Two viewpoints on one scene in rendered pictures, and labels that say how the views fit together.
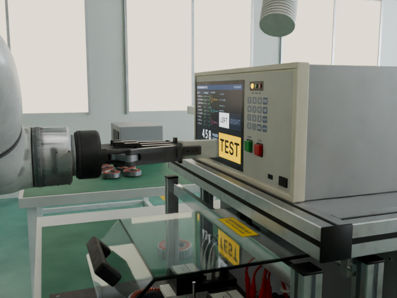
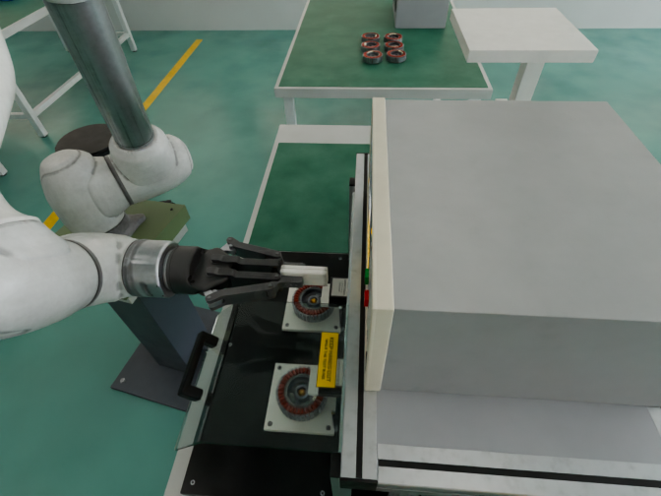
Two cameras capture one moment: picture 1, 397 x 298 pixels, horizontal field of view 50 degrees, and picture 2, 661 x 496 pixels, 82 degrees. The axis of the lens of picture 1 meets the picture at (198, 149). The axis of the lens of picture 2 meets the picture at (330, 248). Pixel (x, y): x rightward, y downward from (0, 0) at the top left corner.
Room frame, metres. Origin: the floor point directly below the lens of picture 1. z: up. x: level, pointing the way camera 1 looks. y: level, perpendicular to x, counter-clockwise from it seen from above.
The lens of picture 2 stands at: (0.41, -0.19, 1.63)
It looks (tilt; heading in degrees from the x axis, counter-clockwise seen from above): 48 degrees down; 26
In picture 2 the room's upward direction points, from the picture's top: 2 degrees counter-clockwise
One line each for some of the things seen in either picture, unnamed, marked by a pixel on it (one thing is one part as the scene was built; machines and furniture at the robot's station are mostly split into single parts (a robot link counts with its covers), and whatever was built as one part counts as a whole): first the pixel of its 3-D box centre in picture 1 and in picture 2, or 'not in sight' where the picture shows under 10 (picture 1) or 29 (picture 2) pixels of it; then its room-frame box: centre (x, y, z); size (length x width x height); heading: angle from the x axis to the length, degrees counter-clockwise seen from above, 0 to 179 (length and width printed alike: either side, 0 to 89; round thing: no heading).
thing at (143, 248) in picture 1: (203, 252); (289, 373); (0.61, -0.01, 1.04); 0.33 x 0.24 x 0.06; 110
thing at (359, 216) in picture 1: (311, 178); (473, 275); (0.89, -0.24, 1.09); 0.68 x 0.44 x 0.05; 20
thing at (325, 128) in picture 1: (317, 120); (497, 230); (0.88, -0.25, 1.22); 0.44 x 0.39 x 0.20; 20
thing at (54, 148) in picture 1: (54, 156); (158, 269); (0.63, 0.22, 1.18); 0.09 x 0.06 x 0.09; 20
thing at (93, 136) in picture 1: (104, 154); (204, 271); (0.66, 0.15, 1.18); 0.09 x 0.08 x 0.07; 110
